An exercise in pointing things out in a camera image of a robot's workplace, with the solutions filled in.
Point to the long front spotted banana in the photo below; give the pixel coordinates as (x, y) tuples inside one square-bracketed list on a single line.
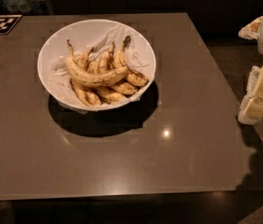
[(86, 79)]

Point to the middle right spotted banana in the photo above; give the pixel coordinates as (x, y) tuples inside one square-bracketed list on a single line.
[(124, 87)]

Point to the upright centre spotted banana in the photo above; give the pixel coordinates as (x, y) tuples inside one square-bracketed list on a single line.
[(106, 60)]

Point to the lower middle spotted banana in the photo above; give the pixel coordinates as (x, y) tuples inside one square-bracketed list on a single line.
[(110, 96)]

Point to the lower left spotted banana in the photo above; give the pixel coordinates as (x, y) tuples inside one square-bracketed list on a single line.
[(85, 94)]

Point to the back left spotted banana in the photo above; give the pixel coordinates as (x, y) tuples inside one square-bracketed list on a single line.
[(82, 59)]

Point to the white bowl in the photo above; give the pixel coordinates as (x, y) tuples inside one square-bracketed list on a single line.
[(85, 31)]

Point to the black white fiducial marker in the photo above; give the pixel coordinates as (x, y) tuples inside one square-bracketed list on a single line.
[(7, 22)]

